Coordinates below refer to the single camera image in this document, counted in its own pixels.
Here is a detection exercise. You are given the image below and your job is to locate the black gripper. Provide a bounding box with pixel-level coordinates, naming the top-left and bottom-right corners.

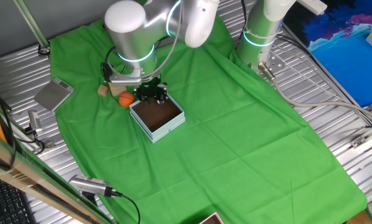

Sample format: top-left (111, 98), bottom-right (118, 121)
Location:
top-left (133, 77), bottom-right (169, 105)

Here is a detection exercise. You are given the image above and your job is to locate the orange mini basketball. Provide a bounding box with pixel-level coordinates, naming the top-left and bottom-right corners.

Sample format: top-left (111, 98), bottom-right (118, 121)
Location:
top-left (118, 91), bottom-right (136, 108)

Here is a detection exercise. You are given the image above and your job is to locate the large wooden block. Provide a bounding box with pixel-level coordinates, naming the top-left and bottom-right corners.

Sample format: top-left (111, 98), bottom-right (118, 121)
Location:
top-left (108, 82), bottom-right (128, 97)

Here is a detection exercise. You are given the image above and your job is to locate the pale blue gift box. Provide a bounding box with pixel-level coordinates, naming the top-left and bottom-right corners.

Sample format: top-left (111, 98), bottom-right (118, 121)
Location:
top-left (128, 93), bottom-right (186, 144)

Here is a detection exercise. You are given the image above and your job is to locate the pink box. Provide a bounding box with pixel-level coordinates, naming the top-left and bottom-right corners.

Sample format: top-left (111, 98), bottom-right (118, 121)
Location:
top-left (198, 212), bottom-right (223, 224)

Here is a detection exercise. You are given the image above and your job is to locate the silver digital scale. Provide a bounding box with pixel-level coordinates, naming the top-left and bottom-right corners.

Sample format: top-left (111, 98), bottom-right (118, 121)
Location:
top-left (33, 77), bottom-right (75, 112)

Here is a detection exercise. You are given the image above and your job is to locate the green cloth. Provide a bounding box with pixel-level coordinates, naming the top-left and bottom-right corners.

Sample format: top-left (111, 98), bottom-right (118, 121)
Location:
top-left (49, 9), bottom-right (369, 224)

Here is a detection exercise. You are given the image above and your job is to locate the pale metal rod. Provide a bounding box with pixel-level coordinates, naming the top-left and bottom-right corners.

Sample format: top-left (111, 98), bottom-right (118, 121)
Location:
top-left (12, 0), bottom-right (52, 57)

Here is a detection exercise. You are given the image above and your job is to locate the black keyboard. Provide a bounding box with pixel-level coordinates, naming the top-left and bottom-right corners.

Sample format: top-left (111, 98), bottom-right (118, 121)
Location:
top-left (0, 173), bottom-right (37, 224)

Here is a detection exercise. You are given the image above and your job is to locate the white power strip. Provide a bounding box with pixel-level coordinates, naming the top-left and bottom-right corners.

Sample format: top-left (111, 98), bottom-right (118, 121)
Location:
top-left (296, 0), bottom-right (328, 16)

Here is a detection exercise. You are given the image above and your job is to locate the blue mat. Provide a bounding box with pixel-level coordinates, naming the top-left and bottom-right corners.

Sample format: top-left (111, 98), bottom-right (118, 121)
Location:
top-left (281, 0), bottom-right (372, 108)

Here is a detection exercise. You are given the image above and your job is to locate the aluminium profile bar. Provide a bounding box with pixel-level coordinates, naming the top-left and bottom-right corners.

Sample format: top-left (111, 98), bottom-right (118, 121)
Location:
top-left (350, 119), bottom-right (372, 149)

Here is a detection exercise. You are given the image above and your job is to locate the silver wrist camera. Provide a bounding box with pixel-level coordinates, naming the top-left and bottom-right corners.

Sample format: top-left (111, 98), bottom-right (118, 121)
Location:
top-left (100, 62), bottom-right (143, 87)

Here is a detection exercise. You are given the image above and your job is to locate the thin black cable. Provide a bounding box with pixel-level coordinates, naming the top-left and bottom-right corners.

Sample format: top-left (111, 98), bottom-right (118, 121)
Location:
top-left (100, 46), bottom-right (126, 82)

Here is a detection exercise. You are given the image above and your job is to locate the thin grey cable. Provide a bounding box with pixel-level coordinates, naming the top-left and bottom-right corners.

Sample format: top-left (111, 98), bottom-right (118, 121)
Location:
top-left (141, 0), bottom-right (184, 81)

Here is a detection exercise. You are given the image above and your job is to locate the ridged silver camera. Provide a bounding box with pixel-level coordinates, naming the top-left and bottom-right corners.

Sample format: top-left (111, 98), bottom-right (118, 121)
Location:
top-left (68, 174), bottom-right (124, 207)

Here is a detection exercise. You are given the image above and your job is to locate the black camera cable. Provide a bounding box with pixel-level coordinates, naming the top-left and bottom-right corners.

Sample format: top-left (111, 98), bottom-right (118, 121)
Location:
top-left (119, 192), bottom-right (142, 224)

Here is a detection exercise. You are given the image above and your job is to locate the small silver camera on mount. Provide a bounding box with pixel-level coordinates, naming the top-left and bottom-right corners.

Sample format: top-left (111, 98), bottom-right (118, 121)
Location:
top-left (24, 110), bottom-right (55, 155)

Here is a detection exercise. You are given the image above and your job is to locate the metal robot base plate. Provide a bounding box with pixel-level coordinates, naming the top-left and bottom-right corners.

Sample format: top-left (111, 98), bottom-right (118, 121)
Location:
top-left (251, 49), bottom-right (287, 76)

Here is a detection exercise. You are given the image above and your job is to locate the wooden frame beam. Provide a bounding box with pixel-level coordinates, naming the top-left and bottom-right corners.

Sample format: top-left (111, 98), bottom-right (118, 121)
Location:
top-left (0, 129), bottom-right (116, 224)

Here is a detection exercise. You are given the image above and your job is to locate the grey robot hose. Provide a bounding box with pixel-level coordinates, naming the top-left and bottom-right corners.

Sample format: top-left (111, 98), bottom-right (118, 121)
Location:
top-left (257, 61), bottom-right (372, 126)

